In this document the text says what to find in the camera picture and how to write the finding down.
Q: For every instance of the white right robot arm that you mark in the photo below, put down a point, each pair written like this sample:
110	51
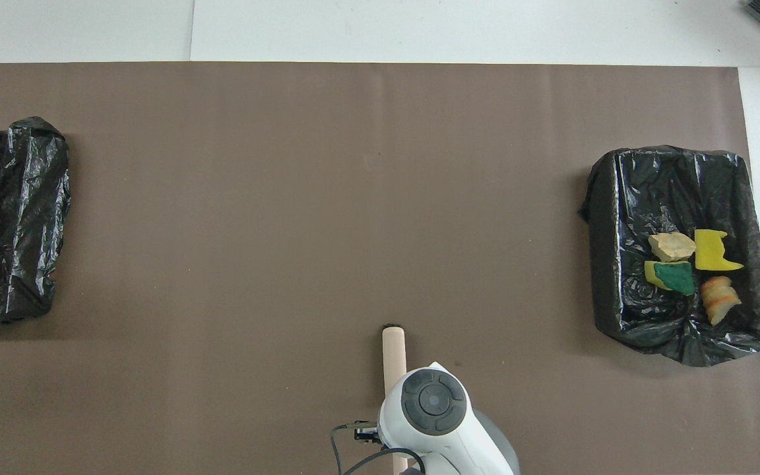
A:
446	429

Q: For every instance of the brown table mat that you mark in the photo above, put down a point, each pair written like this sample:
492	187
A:
221	264

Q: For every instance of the open bin with black bag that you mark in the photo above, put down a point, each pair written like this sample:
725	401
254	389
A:
637	198

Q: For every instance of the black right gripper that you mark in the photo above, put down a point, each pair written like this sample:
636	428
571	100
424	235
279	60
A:
367	433

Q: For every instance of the pink brush with black bristles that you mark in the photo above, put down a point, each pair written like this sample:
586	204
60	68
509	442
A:
394	353

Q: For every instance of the bin covered by black bag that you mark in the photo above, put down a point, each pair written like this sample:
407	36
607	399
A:
24	218

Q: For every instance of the notched yellow sponge piece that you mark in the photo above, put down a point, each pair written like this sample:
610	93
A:
713	251

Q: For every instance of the yellow sponge piece green backing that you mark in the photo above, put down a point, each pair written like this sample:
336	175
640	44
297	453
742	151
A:
673	277

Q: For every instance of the striped croissant piece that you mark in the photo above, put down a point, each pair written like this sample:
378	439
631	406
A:
672	247
720	300

